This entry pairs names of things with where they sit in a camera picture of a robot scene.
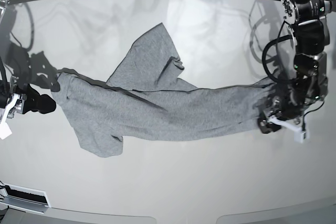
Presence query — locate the white cable slot panel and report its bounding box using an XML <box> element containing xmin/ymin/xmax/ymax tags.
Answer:
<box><xmin>1</xmin><ymin>182</ymin><xmax>51</xmax><ymax>215</ymax></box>

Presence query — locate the grey t-shirt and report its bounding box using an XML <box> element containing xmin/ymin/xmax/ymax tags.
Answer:
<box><xmin>52</xmin><ymin>24</ymin><xmax>275</xmax><ymax>158</ymax></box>

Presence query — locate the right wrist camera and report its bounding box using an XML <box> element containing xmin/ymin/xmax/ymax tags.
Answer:
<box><xmin>1</xmin><ymin>94</ymin><xmax>19</xmax><ymax>140</ymax></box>

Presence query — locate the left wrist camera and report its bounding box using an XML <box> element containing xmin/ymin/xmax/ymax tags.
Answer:
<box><xmin>267</xmin><ymin>116</ymin><xmax>310</xmax><ymax>144</ymax></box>

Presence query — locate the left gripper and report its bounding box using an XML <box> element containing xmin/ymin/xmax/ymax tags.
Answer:
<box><xmin>257</xmin><ymin>90</ymin><xmax>304</xmax><ymax>134</ymax></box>

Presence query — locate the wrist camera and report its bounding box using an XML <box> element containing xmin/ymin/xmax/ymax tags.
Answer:
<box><xmin>1</xmin><ymin>94</ymin><xmax>19</xmax><ymax>140</ymax></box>
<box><xmin>267</xmin><ymin>116</ymin><xmax>310</xmax><ymax>144</ymax></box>

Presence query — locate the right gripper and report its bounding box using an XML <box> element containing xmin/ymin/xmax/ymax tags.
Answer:
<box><xmin>5</xmin><ymin>76</ymin><xmax>56</xmax><ymax>119</ymax></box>

